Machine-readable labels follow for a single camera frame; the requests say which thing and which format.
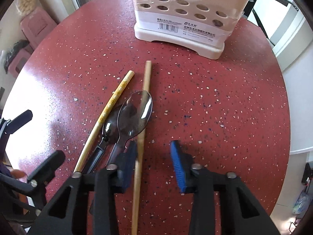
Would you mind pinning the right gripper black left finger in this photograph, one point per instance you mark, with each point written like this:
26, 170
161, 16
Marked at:
66, 212

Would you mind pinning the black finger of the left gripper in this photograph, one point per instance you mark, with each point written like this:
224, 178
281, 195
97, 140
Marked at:
13, 125

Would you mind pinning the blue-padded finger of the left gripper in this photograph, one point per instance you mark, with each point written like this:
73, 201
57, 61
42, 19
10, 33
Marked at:
39, 178

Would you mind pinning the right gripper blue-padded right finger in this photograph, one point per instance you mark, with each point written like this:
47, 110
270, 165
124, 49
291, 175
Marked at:
240, 210

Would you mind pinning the dark spoon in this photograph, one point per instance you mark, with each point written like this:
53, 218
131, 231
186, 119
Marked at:
132, 119
109, 135

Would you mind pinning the yellow patterned chopstick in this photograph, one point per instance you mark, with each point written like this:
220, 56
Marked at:
101, 119

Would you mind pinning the plain wooden chopstick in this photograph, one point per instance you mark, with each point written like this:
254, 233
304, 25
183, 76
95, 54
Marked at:
139, 161

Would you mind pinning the person's left hand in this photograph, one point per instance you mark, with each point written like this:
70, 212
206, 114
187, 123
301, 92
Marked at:
18, 174

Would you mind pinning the small pink stool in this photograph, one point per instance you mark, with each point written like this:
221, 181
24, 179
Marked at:
18, 62

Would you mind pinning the black plastic bag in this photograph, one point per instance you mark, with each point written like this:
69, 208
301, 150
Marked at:
12, 53

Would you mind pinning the bag of pale balls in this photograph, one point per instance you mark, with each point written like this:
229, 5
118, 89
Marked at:
25, 7

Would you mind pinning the pink plastic utensil holder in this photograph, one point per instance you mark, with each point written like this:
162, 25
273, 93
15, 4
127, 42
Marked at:
200, 25

